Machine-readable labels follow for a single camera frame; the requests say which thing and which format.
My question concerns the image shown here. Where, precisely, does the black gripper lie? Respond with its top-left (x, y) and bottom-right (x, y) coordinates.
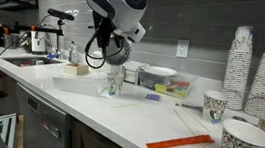
top-left (88, 10), bottom-right (118, 51)

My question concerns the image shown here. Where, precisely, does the small patterned paper cup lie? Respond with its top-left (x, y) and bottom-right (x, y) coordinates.
top-left (104, 71), bottom-right (125, 99)

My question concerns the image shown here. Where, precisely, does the clear plastic bottle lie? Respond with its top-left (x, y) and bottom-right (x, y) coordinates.
top-left (66, 40), bottom-right (81, 65)

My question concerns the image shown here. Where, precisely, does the clear acrylic holder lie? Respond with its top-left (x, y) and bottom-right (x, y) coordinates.
top-left (89, 49), bottom-right (115, 75)

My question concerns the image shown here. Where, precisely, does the white cardboard box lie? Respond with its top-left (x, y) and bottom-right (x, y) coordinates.
top-left (120, 60), bottom-right (148, 85)

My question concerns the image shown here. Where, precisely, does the chrome faucet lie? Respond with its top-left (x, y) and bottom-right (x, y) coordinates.
top-left (35, 35), bottom-right (56, 56)

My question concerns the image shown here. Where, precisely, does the white paper plate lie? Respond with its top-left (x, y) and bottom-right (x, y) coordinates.
top-left (141, 64), bottom-right (179, 79)

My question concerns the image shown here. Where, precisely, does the steel sink basin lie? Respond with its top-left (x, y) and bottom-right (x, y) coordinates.
top-left (2, 51), bottom-right (64, 73)

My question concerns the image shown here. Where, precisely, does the blue tea bag packet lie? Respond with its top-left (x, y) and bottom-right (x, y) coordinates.
top-left (145, 93), bottom-right (162, 102)

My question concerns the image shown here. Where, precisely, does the clear tea bag container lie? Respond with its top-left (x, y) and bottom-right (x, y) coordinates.
top-left (135, 67), bottom-right (199, 101)

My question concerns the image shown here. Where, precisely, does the metal canister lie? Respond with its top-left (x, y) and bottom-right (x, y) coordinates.
top-left (2, 32), bottom-right (21, 51)

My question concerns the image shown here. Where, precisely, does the stainless steel dishwasher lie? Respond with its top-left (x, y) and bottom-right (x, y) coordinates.
top-left (8, 82), bottom-right (79, 148)

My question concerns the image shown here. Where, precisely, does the dark wooden cabinet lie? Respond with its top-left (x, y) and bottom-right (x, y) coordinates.
top-left (63, 115), bottom-right (150, 148)

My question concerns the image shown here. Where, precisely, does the wooden chopstick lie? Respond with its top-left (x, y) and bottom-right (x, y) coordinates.
top-left (168, 108), bottom-right (211, 148)
top-left (172, 103), bottom-right (215, 134)

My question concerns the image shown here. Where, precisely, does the wooden board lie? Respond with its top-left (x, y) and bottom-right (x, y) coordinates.
top-left (12, 114), bottom-right (29, 148)

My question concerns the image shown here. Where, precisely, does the orange chopstick wrapper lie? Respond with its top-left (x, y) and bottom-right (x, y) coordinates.
top-left (145, 127), bottom-right (216, 148)

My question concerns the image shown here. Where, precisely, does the white framed panel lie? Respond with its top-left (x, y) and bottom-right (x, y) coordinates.
top-left (0, 111), bottom-right (19, 148)

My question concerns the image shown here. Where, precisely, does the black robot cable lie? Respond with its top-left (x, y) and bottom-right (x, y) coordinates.
top-left (82, 31), bottom-right (127, 73)

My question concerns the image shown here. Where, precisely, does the black camera on stand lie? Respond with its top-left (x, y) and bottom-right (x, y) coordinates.
top-left (46, 8), bottom-right (76, 22)

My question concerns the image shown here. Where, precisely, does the white wall power outlet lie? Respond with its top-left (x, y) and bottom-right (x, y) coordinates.
top-left (175, 38), bottom-right (191, 59)

